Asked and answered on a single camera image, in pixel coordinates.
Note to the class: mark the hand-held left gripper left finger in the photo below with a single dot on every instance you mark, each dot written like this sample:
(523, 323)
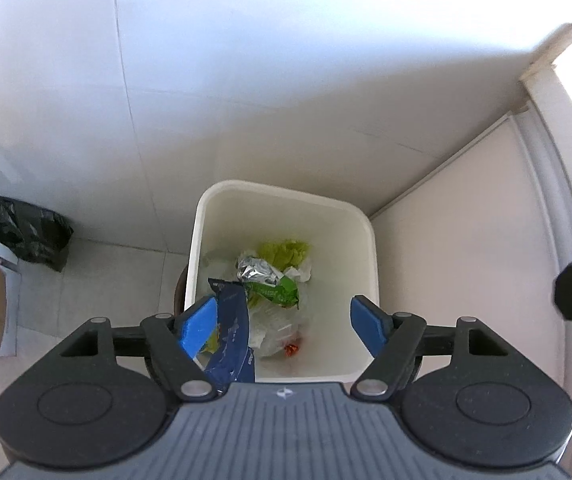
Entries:
(196, 325)

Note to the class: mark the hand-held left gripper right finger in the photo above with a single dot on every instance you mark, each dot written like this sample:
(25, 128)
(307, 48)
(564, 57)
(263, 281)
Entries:
(368, 327)

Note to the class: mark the navy blue packet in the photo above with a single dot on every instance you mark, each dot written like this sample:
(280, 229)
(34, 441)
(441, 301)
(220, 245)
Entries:
(231, 330)

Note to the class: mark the clear plastic bag with scraps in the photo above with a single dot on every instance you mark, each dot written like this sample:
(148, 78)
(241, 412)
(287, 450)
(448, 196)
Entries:
(278, 325)

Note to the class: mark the green snack packet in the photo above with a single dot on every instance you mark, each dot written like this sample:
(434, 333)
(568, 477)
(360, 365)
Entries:
(271, 290)

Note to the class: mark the white tissue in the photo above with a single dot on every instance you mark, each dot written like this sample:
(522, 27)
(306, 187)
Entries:
(298, 271)

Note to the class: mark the white trash bin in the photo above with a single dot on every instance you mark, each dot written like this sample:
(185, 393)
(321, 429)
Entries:
(336, 240)

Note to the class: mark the yellow-green wrapper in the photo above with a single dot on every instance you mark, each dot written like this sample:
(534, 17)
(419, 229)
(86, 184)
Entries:
(286, 252)

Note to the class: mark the dark round stand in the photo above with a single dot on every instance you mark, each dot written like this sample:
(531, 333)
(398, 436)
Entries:
(181, 290)

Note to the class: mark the black garbage bag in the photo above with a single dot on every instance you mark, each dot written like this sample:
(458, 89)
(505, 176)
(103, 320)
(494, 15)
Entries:
(21, 232)

